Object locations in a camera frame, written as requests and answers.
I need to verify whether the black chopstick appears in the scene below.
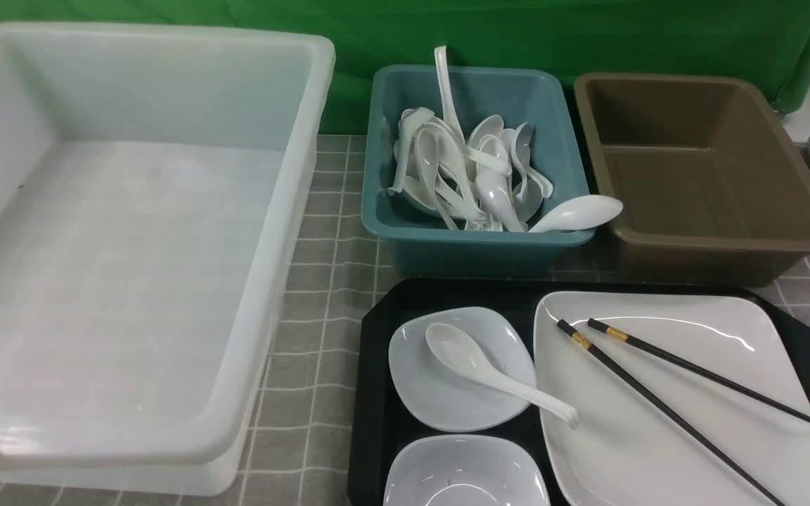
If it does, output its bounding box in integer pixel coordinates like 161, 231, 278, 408
587, 319, 810, 424
556, 319, 785, 505

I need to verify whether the black serving tray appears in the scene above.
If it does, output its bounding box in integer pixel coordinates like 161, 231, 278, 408
347, 278, 810, 505

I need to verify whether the brown plastic bin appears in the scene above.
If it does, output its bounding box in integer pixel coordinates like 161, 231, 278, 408
573, 72, 810, 286

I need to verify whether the large white plastic tub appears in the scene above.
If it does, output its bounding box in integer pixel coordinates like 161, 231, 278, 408
0, 22, 335, 497

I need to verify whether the upright white spoon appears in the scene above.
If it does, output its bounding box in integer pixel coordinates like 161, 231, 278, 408
434, 46, 464, 144

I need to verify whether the large white square plate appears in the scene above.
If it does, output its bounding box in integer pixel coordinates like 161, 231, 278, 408
533, 290, 810, 505

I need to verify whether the white ceramic soup spoon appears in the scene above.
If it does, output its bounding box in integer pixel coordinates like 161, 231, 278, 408
425, 323, 579, 429

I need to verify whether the grey checked tablecloth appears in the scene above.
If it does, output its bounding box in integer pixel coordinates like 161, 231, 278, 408
0, 134, 810, 506

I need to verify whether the white spoon on bin edge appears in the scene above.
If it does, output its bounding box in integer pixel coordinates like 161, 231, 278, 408
528, 195, 624, 233

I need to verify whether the green backdrop cloth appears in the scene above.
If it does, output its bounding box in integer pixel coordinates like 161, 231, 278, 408
0, 1, 810, 134

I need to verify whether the pile of white spoons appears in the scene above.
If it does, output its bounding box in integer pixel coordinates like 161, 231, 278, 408
385, 107, 554, 231

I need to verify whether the small white dish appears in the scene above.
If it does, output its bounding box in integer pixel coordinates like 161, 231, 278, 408
387, 306, 536, 433

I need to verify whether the teal plastic bin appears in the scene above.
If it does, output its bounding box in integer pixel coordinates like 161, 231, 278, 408
361, 65, 593, 278

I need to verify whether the small white bowl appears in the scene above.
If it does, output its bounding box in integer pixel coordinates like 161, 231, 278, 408
382, 434, 551, 505

